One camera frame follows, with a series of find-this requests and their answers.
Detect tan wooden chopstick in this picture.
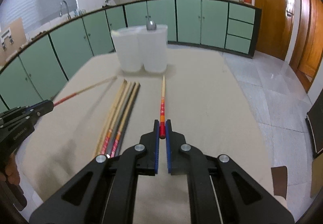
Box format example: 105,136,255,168
54,76,117,107

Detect pale wooden chopstick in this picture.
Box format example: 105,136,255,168
159,76,166,139

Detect brown-tipped wooden chopstick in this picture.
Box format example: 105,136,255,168
110,82,139,158

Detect metal spoon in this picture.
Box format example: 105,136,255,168
146,20,157,31

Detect black chopstick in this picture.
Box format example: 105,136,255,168
101,80,134,158

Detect green lower kitchen cabinets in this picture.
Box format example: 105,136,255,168
1,0,262,111

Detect person's left hand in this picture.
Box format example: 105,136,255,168
1,153,27,211

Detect brown cardboard piece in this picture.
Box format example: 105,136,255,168
271,165,288,199

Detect cardboard box with label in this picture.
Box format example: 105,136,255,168
1,18,27,67

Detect chrome sink faucet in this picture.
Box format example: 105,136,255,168
59,0,71,20

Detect white plastic utensil holder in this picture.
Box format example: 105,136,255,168
111,25,168,73

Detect black appliance on floor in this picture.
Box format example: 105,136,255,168
305,94,323,158

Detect wooden door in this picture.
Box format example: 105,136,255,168
255,0,295,60
290,0,322,92

